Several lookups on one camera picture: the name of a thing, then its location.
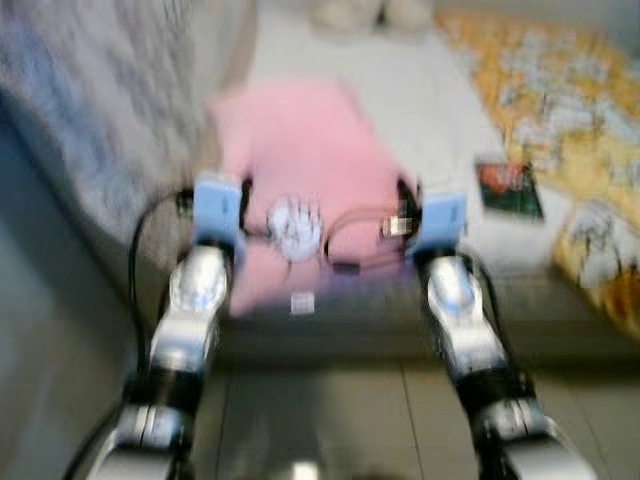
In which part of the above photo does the pink pillow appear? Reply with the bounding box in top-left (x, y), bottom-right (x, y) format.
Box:
top-left (207, 81), bottom-right (422, 320)

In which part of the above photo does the bed with white sheet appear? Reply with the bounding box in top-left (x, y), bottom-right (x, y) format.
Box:
top-left (228, 0), bottom-right (640, 367)

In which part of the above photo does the yellow cartoon print blanket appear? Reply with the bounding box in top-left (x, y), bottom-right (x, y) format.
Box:
top-left (434, 8), bottom-right (640, 343)

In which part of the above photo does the cream plush toy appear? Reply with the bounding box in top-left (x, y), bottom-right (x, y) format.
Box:
top-left (309, 0), bottom-right (437, 34)

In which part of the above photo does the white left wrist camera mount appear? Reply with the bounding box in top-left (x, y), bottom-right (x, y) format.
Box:
top-left (191, 171), bottom-right (247, 247)

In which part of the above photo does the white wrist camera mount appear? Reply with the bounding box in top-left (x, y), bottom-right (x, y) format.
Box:
top-left (411, 192), bottom-right (470, 257)
top-left (191, 171), bottom-right (247, 247)

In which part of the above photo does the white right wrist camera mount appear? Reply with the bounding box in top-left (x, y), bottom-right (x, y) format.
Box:
top-left (411, 192), bottom-right (470, 257)

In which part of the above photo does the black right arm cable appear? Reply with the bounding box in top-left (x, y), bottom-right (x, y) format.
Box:
top-left (321, 204), bottom-right (421, 274)

